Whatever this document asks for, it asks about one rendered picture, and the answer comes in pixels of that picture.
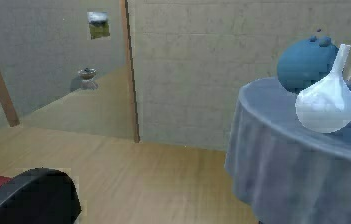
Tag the framed landscape picture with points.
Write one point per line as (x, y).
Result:
(98, 25)

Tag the round table with blue-grey cloth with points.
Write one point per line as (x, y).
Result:
(283, 166)

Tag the blue round teapot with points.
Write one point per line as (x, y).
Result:
(303, 63)

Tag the white bulbous vase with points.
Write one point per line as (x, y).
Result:
(326, 106)

